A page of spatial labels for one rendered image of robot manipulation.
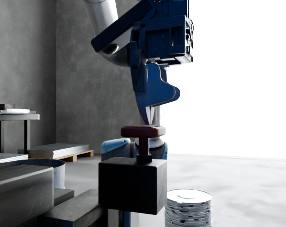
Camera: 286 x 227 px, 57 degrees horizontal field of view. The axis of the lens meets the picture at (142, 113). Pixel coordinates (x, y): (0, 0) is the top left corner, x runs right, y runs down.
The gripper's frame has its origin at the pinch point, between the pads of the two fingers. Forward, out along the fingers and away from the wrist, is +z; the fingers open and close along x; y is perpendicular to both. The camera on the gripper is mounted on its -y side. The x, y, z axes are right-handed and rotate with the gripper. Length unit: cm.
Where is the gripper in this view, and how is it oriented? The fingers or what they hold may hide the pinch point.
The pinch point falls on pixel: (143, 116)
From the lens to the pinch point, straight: 41.2
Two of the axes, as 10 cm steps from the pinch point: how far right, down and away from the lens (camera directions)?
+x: 3.4, 0.1, 9.4
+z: 0.0, 10.0, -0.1
